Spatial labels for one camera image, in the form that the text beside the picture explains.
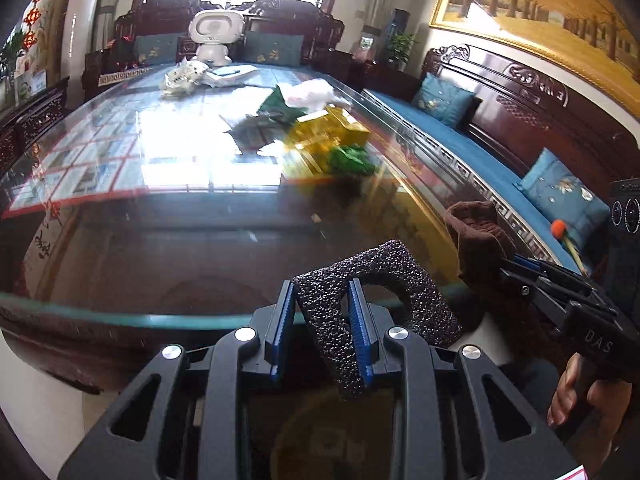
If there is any gold framed tree painting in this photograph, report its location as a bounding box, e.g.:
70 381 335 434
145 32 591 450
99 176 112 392
431 0 639 117

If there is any brown cloth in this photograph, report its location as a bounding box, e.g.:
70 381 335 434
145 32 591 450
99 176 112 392
444 202 516 289

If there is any yellow cellophane wrapper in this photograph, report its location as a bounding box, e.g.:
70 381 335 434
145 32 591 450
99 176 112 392
283 105 370 179

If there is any rosewood sofa blue cushion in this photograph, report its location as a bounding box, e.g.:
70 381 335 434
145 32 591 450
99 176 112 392
359 44 639 269

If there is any teal embroidered pillow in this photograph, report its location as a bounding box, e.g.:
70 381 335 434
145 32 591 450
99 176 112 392
411 73 475 128
514 148 610 250

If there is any teal embroidered pillow far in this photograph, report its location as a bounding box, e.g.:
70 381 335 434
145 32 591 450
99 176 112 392
411 73 475 128

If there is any white tissue pack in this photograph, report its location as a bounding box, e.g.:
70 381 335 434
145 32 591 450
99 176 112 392
229 115 285 154

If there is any red chinese knot decoration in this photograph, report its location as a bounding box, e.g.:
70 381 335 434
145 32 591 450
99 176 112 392
23 0 42 51

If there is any white robot toy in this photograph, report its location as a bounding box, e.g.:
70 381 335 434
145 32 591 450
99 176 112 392
189 10 244 66

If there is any potted green plant corner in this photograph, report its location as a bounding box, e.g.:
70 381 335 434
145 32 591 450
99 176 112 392
385 34 416 70

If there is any person's right hand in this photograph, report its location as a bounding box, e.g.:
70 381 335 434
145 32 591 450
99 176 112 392
547 353 632 476

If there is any green wrapper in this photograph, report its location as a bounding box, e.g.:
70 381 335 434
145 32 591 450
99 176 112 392
328 144 375 177

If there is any rosewood armchair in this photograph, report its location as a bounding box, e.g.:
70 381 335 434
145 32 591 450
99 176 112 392
232 0 345 66
81 0 222 101

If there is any green snack bag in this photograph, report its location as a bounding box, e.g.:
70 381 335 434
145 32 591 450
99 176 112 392
257 86 307 127

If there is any dark wood tv cabinet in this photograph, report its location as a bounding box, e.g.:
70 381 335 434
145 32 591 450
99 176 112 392
0 77 70 174

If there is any black speckled foam piece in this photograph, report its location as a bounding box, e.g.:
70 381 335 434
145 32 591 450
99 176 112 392
293 240 462 399

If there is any rosewood armchair right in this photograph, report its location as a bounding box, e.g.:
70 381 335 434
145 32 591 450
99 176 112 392
232 0 345 66

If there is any white crumpled floral bag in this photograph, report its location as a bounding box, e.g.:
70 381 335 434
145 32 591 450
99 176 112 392
160 58 208 98

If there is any rosewood armchair left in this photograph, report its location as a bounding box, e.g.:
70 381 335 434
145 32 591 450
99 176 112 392
81 0 222 101

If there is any white blue wipes pack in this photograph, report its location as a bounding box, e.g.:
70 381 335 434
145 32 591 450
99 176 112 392
201 65 259 88

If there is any clear plastic bag red print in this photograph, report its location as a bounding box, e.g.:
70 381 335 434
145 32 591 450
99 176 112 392
279 78 350 113

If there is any teal embroidered pillow near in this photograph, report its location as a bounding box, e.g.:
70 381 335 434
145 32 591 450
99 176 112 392
514 148 610 250

